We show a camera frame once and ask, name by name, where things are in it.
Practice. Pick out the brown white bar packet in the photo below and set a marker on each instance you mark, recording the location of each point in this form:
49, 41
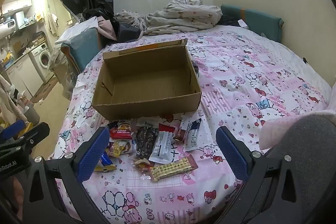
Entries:
183, 128

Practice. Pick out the dark plastic bag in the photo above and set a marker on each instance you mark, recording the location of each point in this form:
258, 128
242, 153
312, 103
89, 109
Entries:
128, 32

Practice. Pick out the small black object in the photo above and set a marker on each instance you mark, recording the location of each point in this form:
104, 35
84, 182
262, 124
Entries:
305, 60

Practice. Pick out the white hanging clothes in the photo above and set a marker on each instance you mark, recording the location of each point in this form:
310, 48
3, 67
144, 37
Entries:
6, 103

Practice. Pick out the pink printed bed sheet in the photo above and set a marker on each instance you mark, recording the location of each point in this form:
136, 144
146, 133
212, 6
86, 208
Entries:
249, 77

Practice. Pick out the pink fleece blanket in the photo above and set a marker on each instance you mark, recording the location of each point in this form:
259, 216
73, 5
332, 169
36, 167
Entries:
273, 132

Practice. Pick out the yellow purple snack packet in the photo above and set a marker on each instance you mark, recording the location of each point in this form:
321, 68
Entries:
119, 148

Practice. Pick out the blue yellow snack packet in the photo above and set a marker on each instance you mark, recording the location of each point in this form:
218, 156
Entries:
106, 162

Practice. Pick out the white wall cabinet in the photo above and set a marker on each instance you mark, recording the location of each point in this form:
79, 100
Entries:
17, 5

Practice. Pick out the pink cloth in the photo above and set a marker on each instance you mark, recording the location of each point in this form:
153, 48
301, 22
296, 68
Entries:
107, 26

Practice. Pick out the white kitchen cabinet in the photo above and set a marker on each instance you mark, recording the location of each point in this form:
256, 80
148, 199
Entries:
23, 77

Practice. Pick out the person's grey trouser leg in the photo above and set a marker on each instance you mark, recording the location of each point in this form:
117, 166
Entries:
302, 134

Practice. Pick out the small white item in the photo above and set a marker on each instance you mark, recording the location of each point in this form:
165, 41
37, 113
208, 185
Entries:
242, 23

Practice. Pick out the crumpled beige duvet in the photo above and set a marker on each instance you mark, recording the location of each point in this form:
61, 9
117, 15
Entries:
183, 14

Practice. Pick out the teal bed headboard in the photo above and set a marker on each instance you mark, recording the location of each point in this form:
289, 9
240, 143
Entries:
260, 22

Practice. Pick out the grey trash bin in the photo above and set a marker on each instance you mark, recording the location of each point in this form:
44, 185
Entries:
32, 113

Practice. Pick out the hanging towel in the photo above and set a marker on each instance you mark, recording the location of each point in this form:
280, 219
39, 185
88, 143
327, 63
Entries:
53, 23

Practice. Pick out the white navy snack packet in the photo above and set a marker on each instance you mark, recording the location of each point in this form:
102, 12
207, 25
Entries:
193, 134

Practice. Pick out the white paper sheet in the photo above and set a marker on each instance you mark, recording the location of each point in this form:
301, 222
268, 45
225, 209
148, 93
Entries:
78, 28

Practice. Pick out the small tan candy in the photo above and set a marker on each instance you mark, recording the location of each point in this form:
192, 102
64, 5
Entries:
141, 162

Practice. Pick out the white washing machine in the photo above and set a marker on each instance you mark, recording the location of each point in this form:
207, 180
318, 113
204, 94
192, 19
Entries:
43, 57

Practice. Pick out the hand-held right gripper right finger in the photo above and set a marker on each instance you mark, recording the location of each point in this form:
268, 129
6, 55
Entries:
231, 153

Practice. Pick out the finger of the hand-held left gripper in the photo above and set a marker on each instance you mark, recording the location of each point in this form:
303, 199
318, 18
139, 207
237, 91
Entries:
34, 132
11, 129

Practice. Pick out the red rice cake packet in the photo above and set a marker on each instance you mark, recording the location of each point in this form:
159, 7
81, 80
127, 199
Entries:
121, 132

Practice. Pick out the brown cardboard box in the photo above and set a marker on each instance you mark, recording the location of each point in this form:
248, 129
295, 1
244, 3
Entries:
147, 106

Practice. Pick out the white water heater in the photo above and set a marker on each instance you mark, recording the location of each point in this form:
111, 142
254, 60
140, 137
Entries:
8, 26

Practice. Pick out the dark clear snack packet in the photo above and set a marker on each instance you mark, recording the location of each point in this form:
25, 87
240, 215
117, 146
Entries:
144, 144

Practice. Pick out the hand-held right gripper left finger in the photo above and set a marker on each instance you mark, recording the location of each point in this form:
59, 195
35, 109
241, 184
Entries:
92, 153

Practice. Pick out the small dark grey object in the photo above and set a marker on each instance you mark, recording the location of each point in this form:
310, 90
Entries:
196, 67

